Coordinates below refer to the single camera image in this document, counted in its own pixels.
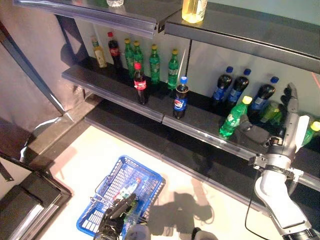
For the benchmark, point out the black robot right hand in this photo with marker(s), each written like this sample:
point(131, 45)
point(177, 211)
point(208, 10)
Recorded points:
point(290, 135)

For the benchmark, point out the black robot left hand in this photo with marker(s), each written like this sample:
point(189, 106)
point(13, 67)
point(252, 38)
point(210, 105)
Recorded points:
point(112, 217)

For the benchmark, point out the water bottle red label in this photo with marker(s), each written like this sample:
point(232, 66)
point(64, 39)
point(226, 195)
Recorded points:
point(128, 188)

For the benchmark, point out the blue plastic shopping basket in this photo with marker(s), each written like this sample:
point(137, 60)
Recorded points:
point(150, 185)

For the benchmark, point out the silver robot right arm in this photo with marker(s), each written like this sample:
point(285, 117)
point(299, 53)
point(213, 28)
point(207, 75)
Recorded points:
point(280, 200)

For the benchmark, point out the small bottles in basket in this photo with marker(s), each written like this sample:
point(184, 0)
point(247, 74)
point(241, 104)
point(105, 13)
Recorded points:
point(133, 206)

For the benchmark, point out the green drink can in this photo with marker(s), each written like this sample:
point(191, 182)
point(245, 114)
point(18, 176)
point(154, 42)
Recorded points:
point(271, 111)

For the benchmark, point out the silver robot left leg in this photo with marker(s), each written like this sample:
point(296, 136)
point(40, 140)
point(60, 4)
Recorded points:
point(137, 232)

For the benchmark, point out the silver robot leg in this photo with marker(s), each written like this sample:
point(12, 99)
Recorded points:
point(203, 235)
point(137, 232)

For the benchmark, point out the dark low display shelf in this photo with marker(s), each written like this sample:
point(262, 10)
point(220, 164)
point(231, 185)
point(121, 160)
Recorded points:
point(30, 205)

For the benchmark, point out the black base shelf board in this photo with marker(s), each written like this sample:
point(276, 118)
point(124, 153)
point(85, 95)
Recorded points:
point(120, 127)
point(212, 170)

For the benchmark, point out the silver robot right leg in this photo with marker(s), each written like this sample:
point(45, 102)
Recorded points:
point(203, 235)

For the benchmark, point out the dark stone floor plinth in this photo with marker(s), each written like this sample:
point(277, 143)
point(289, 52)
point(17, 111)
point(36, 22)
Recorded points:
point(62, 135)

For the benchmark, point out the dark grey shelf board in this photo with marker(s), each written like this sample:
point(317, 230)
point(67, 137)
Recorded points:
point(250, 32)

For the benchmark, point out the Coca-Cola bottle red cap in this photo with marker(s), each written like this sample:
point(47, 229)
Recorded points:
point(115, 52)
point(140, 85)

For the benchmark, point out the large yellow tea bottle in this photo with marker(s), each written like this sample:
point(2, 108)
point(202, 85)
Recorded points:
point(193, 11)

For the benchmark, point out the small yellow tea bottle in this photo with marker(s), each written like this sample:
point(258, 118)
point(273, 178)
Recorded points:
point(100, 56)

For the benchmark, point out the dark curtain sheet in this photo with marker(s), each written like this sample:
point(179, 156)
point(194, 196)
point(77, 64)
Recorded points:
point(30, 50)

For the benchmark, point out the clear plastic bottle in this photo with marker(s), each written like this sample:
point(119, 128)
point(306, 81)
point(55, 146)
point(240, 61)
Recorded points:
point(115, 3)

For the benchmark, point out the dark shelf board clear rail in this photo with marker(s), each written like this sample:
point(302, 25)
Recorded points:
point(200, 117)
point(100, 85)
point(140, 10)

